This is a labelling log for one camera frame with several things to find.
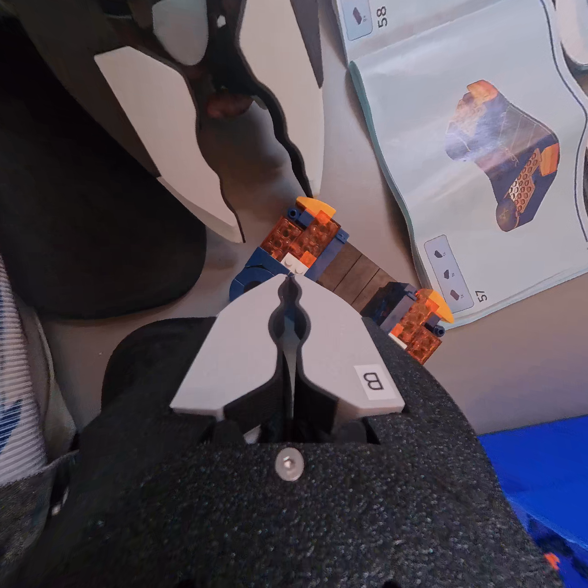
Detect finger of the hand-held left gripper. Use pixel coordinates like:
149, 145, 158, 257
94, 45, 247, 245
209, 0, 325, 199

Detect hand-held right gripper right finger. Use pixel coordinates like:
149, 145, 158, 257
291, 274, 406, 419

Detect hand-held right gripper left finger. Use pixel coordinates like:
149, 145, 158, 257
170, 274, 295, 421

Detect blue orange toy brick model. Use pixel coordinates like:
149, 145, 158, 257
229, 197, 455, 366

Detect person's left hand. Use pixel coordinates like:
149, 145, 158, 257
205, 87, 254, 119

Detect black padded mat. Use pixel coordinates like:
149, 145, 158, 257
0, 28, 207, 320
101, 317, 217, 416

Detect open toy instruction booklet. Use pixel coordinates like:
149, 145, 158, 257
333, 0, 588, 330

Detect striped white blue shirt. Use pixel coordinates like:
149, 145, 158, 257
0, 257, 50, 483

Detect blue plastic bin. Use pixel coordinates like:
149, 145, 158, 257
478, 416, 588, 588

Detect grey denim jacket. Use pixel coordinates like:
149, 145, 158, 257
0, 452, 79, 588

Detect closed instruction booklet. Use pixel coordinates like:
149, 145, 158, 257
551, 0, 588, 70

